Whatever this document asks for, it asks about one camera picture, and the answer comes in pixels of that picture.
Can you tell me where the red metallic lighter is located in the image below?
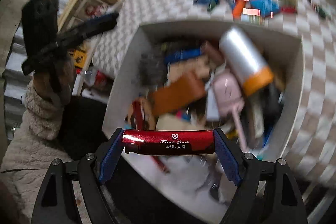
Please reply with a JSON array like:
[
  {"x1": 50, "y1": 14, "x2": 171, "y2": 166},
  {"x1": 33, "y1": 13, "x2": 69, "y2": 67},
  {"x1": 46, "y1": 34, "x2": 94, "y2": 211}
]
[{"x1": 122, "y1": 130, "x2": 215, "y2": 156}]

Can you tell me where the person left hand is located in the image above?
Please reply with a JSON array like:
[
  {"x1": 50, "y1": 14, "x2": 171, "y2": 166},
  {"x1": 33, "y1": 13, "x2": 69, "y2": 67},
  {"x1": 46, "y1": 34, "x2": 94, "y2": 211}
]
[{"x1": 33, "y1": 54, "x2": 75, "y2": 107}]

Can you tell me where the grey curtain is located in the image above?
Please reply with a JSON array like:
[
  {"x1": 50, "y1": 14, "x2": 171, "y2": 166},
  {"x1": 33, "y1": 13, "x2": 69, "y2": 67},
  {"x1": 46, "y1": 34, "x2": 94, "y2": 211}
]
[{"x1": 1, "y1": 0, "x2": 69, "y2": 141}]

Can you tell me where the checkered bed sheet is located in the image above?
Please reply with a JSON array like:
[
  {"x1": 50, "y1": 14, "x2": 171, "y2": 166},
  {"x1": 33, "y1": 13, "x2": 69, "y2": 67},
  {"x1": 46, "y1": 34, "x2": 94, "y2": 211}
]
[{"x1": 92, "y1": 0, "x2": 336, "y2": 188}]

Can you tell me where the pink handheld fan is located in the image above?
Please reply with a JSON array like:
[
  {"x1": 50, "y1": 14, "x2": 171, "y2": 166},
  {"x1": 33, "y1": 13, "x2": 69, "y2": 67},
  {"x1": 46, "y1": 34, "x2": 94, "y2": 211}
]
[{"x1": 212, "y1": 71, "x2": 247, "y2": 152}]

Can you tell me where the brown leather pouch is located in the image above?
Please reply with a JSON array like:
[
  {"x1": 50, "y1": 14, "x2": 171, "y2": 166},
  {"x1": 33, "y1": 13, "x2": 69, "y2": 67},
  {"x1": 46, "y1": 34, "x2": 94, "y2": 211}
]
[{"x1": 147, "y1": 71, "x2": 206, "y2": 117}]

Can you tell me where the large white storage box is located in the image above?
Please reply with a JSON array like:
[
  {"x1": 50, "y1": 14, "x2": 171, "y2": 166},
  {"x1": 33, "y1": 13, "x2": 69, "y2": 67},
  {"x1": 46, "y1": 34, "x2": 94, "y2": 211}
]
[{"x1": 102, "y1": 20, "x2": 307, "y2": 223}]

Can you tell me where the plastic film roll orange end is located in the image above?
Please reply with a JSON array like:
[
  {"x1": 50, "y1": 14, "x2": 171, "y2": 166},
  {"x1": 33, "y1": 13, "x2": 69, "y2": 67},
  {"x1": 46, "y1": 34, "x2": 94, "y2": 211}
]
[{"x1": 219, "y1": 26, "x2": 274, "y2": 97}]

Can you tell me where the orange lighter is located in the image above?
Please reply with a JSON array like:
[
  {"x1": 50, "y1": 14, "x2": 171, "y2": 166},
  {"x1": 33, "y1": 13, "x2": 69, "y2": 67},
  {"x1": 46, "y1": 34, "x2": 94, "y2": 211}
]
[{"x1": 232, "y1": 0, "x2": 245, "y2": 19}]

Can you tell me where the blue tissue packet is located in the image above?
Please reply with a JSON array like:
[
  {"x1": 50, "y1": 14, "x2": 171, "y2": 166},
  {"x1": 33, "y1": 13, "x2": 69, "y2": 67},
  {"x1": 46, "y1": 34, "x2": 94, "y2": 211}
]
[{"x1": 250, "y1": 0, "x2": 281, "y2": 18}]

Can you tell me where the grey coiled cord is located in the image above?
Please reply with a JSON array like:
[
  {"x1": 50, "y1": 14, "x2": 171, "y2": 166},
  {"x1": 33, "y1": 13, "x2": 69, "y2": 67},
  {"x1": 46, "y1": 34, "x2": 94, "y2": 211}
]
[{"x1": 137, "y1": 52, "x2": 169, "y2": 87}]

